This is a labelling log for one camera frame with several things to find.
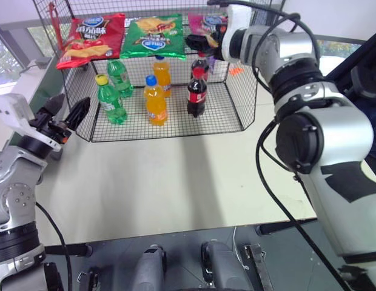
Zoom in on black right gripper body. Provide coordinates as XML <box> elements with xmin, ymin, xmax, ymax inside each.
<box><xmin>206</xmin><ymin>25</ymin><xmax>229</xmax><ymax>61</ymax></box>

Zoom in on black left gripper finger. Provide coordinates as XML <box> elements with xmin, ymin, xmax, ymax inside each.
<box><xmin>64</xmin><ymin>96</ymin><xmax>92</xmax><ymax>132</ymax></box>
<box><xmin>41</xmin><ymin>93</ymin><xmax>66</xmax><ymax>122</ymax></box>

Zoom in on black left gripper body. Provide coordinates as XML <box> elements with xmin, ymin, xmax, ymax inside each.
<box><xmin>29</xmin><ymin>110</ymin><xmax>74</xmax><ymax>144</ymax></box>

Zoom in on pink chip bag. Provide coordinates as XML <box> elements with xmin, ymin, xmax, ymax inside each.
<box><xmin>187</xmin><ymin>12</ymin><xmax>230</xmax><ymax>50</ymax></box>

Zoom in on cola bottle red cap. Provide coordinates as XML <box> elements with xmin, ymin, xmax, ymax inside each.
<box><xmin>187</xmin><ymin>67</ymin><xmax>209</xmax><ymax>118</ymax></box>
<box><xmin>190</xmin><ymin>53</ymin><xmax>210</xmax><ymax>83</ymax></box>

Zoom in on green soda bottle yellow cap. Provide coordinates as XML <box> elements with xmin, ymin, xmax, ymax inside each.
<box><xmin>95</xmin><ymin>74</ymin><xmax>129</xmax><ymax>125</ymax></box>

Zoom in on green chip bag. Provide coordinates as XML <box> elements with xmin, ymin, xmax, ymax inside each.
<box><xmin>119</xmin><ymin>13</ymin><xmax>187</xmax><ymax>61</ymax></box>

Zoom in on orange soda bottle blue cap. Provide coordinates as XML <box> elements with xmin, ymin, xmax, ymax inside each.
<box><xmin>152</xmin><ymin>55</ymin><xmax>172</xmax><ymax>98</ymax></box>
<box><xmin>144</xmin><ymin>75</ymin><xmax>169</xmax><ymax>127</ymax></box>

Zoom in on red chip bag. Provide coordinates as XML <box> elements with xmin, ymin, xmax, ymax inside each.
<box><xmin>55</xmin><ymin>13</ymin><xmax>127</xmax><ymax>71</ymax></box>

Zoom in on red plastic hanging strip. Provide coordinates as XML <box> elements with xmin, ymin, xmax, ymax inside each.
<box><xmin>46</xmin><ymin>1</ymin><xmax>65</xmax><ymax>51</ymax></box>

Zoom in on black metal clip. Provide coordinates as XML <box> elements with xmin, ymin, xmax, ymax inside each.
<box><xmin>76</xmin><ymin>266</ymin><xmax>100</xmax><ymax>291</ymax></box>

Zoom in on dark grey rounded shape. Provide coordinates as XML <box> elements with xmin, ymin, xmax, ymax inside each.
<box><xmin>201</xmin><ymin>240</ymin><xmax>256</xmax><ymax>291</ymax></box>
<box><xmin>135</xmin><ymin>243</ymin><xmax>168</xmax><ymax>291</ymax></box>

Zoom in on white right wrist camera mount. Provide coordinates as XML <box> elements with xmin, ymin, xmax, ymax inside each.
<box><xmin>220</xmin><ymin>3</ymin><xmax>253</xmax><ymax>65</ymax></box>

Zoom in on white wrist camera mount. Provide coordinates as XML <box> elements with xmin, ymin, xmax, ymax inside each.
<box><xmin>220</xmin><ymin>3</ymin><xmax>253</xmax><ymax>65</ymax></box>
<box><xmin>0</xmin><ymin>93</ymin><xmax>63</xmax><ymax>152</ymax></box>

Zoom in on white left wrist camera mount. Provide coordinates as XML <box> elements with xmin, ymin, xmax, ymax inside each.
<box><xmin>0</xmin><ymin>93</ymin><xmax>63</xmax><ymax>152</ymax></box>

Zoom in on black wire rack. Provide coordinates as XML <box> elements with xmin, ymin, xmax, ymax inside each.
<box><xmin>32</xmin><ymin>0</ymin><xmax>286</xmax><ymax>143</ymax></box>

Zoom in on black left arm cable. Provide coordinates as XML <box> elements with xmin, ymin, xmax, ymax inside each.
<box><xmin>35</xmin><ymin>201</ymin><xmax>74</xmax><ymax>291</ymax></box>

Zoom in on black table frame tube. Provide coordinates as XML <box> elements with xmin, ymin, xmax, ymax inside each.
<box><xmin>255</xmin><ymin>218</ymin><xmax>320</xmax><ymax>236</ymax></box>
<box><xmin>44</xmin><ymin>243</ymin><xmax>93</xmax><ymax>257</ymax></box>

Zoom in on black slanted frame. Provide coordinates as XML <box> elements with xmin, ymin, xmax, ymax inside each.
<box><xmin>321</xmin><ymin>27</ymin><xmax>376</xmax><ymax>99</ymax></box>

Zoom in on thin white wire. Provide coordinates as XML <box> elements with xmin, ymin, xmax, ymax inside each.
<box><xmin>232</xmin><ymin>226</ymin><xmax>249</xmax><ymax>271</ymax></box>

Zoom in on metal bracket bar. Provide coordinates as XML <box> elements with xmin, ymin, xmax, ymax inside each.
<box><xmin>242</xmin><ymin>243</ymin><xmax>274</xmax><ymax>291</ymax></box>

